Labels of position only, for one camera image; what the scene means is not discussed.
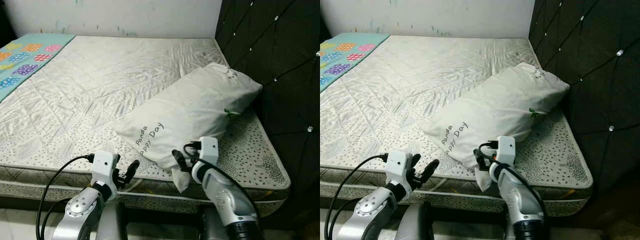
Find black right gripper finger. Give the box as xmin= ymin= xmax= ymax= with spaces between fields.
xmin=473 ymin=148 xmax=489 ymax=171
xmin=171 ymin=148 xmax=189 ymax=173

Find white printed pillow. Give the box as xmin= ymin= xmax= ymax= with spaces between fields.
xmin=419 ymin=62 xmax=571 ymax=194
xmin=113 ymin=62 xmax=264 ymax=194

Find patterned bed base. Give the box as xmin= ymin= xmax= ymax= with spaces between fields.
xmin=0 ymin=180 xmax=282 ymax=219
xmin=320 ymin=180 xmax=592 ymax=219

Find grey robot left leg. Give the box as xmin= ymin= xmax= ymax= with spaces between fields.
xmin=397 ymin=202 xmax=435 ymax=240
xmin=95 ymin=202 xmax=129 ymax=240

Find grey robot leg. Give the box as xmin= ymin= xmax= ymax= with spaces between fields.
xmin=397 ymin=202 xmax=435 ymax=240
xmin=200 ymin=219 xmax=229 ymax=240
xmin=95 ymin=202 xmax=129 ymax=240

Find white patterned mattress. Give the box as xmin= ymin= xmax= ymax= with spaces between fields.
xmin=320 ymin=35 xmax=594 ymax=194
xmin=0 ymin=35 xmax=291 ymax=194

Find grey robot right leg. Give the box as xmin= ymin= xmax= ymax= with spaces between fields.
xmin=200 ymin=219 xmax=229 ymax=240

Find turquoise blanket colourful shapes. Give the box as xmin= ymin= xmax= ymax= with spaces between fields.
xmin=0 ymin=33 xmax=76 ymax=104
xmin=320 ymin=33 xmax=391 ymax=94

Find black tufted headboard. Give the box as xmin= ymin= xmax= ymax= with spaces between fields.
xmin=527 ymin=0 xmax=640 ymax=202
xmin=214 ymin=0 xmax=321 ymax=232

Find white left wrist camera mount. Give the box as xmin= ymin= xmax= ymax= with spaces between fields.
xmin=91 ymin=150 xmax=121 ymax=189
xmin=384 ymin=149 xmax=415 ymax=189

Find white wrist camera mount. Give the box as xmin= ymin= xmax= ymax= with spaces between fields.
xmin=384 ymin=149 xmax=415 ymax=189
xmin=91 ymin=150 xmax=121 ymax=189
xmin=494 ymin=135 xmax=517 ymax=166
xmin=198 ymin=136 xmax=220 ymax=166

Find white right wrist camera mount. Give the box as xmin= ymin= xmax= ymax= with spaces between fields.
xmin=494 ymin=135 xmax=517 ymax=166
xmin=198 ymin=136 xmax=220 ymax=166

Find long black left arm cable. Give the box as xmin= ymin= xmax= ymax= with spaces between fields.
xmin=36 ymin=155 xmax=95 ymax=240
xmin=323 ymin=153 xmax=388 ymax=240

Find short black left arm cable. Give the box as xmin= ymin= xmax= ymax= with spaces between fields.
xmin=328 ymin=197 xmax=370 ymax=240
xmin=42 ymin=197 xmax=77 ymax=240

